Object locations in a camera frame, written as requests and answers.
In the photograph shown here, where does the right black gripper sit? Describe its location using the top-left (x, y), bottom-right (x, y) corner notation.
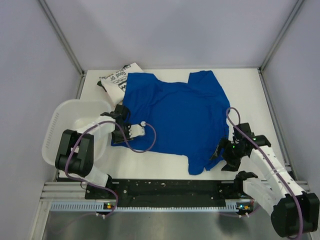
top-left (208, 136), bottom-right (247, 171)

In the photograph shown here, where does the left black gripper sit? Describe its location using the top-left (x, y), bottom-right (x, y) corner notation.
top-left (111, 123), bottom-right (134, 144)

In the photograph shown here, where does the blue t-shirt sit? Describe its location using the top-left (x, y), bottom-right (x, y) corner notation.
top-left (123, 70), bottom-right (230, 175)

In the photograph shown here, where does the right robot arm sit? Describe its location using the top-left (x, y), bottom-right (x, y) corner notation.
top-left (210, 122), bottom-right (320, 238)

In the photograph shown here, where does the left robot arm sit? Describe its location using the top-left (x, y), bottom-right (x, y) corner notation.
top-left (55, 104), bottom-right (132, 199)

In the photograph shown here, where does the white plastic basket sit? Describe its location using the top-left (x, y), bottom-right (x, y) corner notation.
top-left (41, 99), bottom-right (112, 166)

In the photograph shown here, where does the white folded printed t-shirt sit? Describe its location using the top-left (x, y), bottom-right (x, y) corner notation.
top-left (97, 62), bottom-right (144, 105)

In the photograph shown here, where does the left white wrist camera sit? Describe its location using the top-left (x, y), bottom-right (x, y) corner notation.
top-left (129, 121), bottom-right (147, 138)

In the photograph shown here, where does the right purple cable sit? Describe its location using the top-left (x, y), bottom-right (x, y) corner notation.
top-left (226, 107), bottom-right (305, 240)

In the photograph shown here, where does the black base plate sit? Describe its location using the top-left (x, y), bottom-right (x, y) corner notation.
top-left (84, 178), bottom-right (253, 208)

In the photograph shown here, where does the grey slotted cable duct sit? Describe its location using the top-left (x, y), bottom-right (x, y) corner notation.
top-left (50, 201), bottom-right (250, 213)

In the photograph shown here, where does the aluminium front rail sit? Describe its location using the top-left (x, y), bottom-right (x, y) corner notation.
top-left (39, 181), bottom-right (315, 201)

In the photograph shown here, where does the left aluminium frame post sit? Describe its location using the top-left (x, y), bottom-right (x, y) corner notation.
top-left (37, 0), bottom-right (86, 76)

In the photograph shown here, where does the aluminium frame post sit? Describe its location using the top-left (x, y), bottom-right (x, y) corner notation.
top-left (37, 0), bottom-right (86, 76)
top-left (258, 0), bottom-right (307, 72)

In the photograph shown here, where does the right aluminium frame post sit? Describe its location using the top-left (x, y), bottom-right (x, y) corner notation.
top-left (258, 0), bottom-right (307, 72)

